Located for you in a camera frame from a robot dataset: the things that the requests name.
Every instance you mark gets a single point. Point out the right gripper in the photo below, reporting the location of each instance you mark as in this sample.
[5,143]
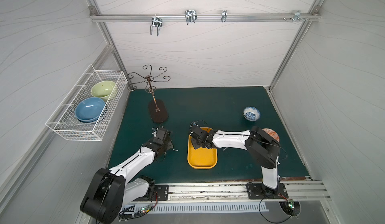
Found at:
[195,132]

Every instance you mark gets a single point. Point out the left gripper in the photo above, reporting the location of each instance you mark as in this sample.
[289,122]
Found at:
[168,144]

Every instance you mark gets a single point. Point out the yellow plastic storage box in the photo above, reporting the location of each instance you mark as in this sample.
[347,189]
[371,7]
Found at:
[201,158]

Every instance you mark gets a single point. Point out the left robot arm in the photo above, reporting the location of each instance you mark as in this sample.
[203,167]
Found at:
[120,176]

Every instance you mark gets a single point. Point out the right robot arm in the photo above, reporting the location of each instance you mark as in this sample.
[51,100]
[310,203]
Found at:
[260,145]

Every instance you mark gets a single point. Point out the bronze hook stand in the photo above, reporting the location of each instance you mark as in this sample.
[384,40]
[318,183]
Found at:
[156,107]

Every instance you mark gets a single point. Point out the green mat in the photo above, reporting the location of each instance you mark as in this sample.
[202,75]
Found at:
[219,108]

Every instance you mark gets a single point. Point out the blue white patterned bowl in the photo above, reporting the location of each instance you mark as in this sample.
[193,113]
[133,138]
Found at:
[251,114]

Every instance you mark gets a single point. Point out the red patterned bowl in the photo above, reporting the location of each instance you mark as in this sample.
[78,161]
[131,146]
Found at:
[272,133]

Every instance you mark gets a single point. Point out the white vent strip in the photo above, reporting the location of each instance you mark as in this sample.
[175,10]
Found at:
[209,208]

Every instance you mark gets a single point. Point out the green bowl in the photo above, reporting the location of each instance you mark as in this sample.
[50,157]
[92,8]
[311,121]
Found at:
[106,90]

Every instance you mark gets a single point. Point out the double metal hook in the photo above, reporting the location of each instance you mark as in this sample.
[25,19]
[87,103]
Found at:
[156,23]

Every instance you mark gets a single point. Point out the looped metal hook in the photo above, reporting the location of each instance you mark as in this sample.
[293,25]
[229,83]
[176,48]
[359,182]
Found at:
[190,16]

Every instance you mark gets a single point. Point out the small metal hook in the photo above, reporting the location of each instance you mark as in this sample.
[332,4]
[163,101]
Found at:
[224,16]

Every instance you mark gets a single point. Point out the right metal hook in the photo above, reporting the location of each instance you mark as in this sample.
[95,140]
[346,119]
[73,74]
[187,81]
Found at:
[296,18]

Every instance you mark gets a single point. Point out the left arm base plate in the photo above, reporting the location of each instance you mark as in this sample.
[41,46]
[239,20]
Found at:
[157,192]

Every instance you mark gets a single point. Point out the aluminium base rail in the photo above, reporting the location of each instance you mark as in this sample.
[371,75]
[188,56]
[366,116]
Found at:
[210,192]

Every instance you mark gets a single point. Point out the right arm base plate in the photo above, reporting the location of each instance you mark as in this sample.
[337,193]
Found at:
[257,191]

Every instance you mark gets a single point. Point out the white wire basket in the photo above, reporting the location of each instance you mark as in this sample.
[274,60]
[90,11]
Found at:
[63,121]

